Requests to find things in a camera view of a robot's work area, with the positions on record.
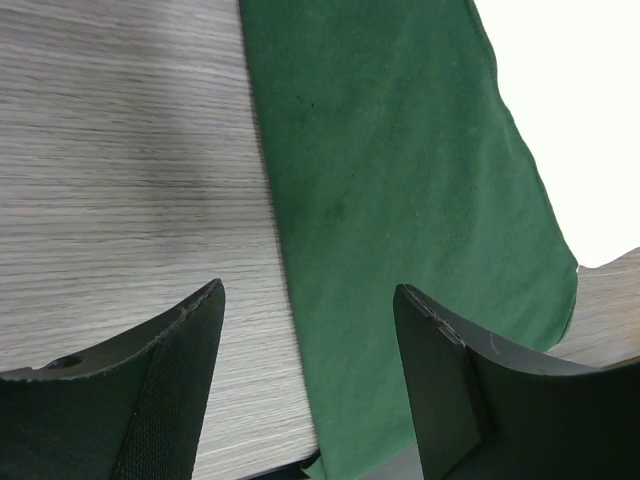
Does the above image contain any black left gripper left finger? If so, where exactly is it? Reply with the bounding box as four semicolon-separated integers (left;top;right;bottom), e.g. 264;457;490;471
1;279;225;479

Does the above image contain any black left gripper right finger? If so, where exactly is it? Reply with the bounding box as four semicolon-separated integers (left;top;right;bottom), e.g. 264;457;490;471
393;284;639;479

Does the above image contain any white and green raglan t-shirt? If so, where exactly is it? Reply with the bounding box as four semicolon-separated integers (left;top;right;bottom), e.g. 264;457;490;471
237;0;640;480

